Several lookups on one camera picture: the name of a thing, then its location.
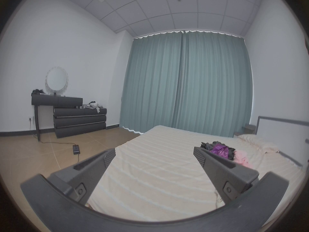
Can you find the bed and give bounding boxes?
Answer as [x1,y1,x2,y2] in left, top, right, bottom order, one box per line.
[84,116,309,224]

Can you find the purple satin garment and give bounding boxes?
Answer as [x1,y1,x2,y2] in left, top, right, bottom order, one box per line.
[210,143,229,158]

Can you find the cream pillow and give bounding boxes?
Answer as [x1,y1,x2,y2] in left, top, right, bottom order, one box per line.
[238,134,280,154]

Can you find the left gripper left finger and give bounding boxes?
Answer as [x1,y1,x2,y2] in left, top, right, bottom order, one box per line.
[48,148,116,204]

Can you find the blue-green curtain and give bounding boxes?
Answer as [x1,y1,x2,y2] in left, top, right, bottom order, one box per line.
[120,30,253,138]

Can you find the grey bedside table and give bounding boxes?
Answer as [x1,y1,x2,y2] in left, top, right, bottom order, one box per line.
[234,124,257,138]

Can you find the pile of clothes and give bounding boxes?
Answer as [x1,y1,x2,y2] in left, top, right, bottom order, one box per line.
[82,101,104,113]

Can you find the black garment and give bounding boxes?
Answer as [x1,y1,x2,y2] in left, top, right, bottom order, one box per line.
[200,141,236,160]

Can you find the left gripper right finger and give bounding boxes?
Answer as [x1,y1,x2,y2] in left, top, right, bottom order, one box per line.
[194,146,260,203]

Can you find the round white mirror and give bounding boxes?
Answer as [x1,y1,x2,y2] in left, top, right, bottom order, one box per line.
[45,67,69,97]

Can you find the pink garment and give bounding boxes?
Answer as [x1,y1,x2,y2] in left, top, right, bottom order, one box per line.
[233,150,254,169]

